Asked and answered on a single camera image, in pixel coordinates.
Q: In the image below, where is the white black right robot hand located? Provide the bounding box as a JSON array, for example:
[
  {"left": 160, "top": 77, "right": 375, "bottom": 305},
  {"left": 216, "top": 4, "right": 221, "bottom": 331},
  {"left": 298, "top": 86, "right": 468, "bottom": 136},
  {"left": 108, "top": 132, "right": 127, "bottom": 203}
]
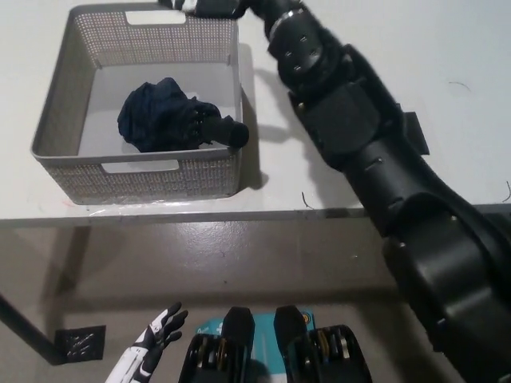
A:
[{"left": 157, "top": 0, "right": 245, "bottom": 19}]

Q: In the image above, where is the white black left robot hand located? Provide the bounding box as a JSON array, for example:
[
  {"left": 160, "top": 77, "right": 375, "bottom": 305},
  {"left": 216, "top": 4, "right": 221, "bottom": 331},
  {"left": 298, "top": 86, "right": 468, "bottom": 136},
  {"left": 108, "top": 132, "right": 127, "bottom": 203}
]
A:
[{"left": 105, "top": 302, "right": 188, "bottom": 383}]

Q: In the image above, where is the navy compact umbrella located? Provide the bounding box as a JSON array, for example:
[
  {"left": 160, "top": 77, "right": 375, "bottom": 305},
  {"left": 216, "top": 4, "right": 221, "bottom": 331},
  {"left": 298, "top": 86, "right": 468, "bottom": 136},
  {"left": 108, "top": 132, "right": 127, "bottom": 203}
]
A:
[{"left": 117, "top": 77, "right": 251, "bottom": 153}]

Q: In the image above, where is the black table foot plate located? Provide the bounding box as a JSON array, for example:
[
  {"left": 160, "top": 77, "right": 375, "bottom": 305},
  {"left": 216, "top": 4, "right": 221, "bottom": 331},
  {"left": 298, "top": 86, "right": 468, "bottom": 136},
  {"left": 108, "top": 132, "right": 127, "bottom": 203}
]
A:
[{"left": 54, "top": 326, "right": 107, "bottom": 362}]

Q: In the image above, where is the black teal robot torso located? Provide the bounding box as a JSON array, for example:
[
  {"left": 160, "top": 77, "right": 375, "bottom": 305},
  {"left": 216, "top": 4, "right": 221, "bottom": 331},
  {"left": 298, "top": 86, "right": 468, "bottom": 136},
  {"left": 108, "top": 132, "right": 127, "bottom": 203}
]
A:
[{"left": 177, "top": 306, "right": 374, "bottom": 383}]

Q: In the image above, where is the black metal table leg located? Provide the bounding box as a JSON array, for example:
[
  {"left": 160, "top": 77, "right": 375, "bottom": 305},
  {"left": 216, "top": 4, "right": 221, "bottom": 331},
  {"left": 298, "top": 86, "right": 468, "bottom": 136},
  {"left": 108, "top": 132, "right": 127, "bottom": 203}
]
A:
[{"left": 0, "top": 293, "right": 61, "bottom": 366}]

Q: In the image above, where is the clear adhesive tape strip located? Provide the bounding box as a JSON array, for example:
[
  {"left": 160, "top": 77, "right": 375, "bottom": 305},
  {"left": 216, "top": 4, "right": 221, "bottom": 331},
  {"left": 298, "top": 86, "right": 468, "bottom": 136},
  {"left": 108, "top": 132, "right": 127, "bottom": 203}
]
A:
[{"left": 85, "top": 198, "right": 208, "bottom": 219}]

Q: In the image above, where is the grey perforated plastic basket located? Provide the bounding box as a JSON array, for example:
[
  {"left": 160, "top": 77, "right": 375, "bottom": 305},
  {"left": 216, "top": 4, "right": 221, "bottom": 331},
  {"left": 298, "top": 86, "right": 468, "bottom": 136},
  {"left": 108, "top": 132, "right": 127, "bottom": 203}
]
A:
[{"left": 30, "top": 2, "right": 245, "bottom": 206}]

